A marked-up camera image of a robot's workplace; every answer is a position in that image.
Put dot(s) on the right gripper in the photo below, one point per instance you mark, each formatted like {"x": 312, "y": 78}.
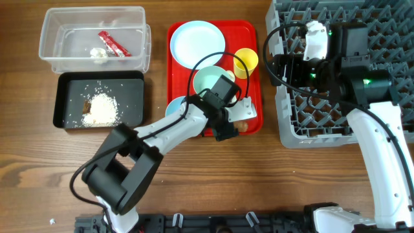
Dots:
{"x": 294, "y": 63}

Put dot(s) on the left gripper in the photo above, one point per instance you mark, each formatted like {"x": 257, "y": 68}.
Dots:
{"x": 224, "y": 131}

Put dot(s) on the orange carrot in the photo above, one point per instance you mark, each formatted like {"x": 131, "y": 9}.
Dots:
{"x": 241, "y": 126}

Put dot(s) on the green bowl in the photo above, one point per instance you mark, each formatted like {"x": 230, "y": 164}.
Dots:
{"x": 206, "y": 78}

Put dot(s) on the light blue bowl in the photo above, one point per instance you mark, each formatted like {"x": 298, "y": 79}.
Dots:
{"x": 174, "y": 105}

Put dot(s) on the white rice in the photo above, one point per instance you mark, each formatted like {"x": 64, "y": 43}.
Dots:
{"x": 105, "y": 109}

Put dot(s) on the red snack wrapper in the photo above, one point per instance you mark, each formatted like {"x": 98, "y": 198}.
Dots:
{"x": 113, "y": 46}

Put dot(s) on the brown food scrap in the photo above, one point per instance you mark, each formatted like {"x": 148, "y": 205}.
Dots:
{"x": 86, "y": 107}

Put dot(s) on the white tissue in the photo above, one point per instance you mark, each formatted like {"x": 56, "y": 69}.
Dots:
{"x": 99, "y": 55}

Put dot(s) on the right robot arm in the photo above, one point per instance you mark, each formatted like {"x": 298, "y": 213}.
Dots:
{"x": 336, "y": 63}

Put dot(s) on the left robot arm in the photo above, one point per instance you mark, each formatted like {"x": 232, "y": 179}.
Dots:
{"x": 122, "y": 169}

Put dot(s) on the grey dishwasher rack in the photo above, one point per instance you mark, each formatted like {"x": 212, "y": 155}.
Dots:
{"x": 311, "y": 122}

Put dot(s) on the yellow plastic cup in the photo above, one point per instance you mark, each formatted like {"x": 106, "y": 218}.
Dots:
{"x": 248, "y": 62}

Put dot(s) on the white plastic spoon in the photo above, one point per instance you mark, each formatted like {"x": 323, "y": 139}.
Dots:
{"x": 231, "y": 74}

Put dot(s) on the red serving tray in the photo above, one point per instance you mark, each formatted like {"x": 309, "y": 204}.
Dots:
{"x": 237, "y": 34}

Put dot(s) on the light blue plate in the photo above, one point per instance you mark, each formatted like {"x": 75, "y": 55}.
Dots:
{"x": 194, "y": 40}

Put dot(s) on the black plastic bin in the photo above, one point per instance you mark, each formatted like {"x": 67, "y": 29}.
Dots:
{"x": 128, "y": 87}

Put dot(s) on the clear plastic bin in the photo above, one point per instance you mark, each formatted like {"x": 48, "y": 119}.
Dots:
{"x": 68, "y": 34}

